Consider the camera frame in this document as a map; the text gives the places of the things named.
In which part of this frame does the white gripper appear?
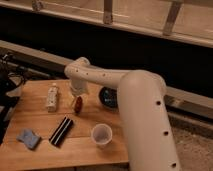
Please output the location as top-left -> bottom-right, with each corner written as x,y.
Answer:
70,80 -> 88,110

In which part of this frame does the red pepper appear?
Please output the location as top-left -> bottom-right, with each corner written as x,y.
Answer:
74,96 -> 83,114

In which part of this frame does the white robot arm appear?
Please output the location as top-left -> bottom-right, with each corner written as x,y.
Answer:
64,57 -> 182,171

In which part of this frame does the white plastic bottle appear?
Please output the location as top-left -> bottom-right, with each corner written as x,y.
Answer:
46,83 -> 59,112

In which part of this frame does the black bowl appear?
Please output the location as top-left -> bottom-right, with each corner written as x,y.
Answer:
99,87 -> 118,109

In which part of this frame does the black striped box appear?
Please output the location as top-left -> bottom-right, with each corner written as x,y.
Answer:
49,117 -> 74,147

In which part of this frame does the blue cloth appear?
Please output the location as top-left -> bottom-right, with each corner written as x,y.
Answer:
16,129 -> 41,150

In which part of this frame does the black cables and equipment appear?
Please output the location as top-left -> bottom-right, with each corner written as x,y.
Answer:
0,51 -> 29,144

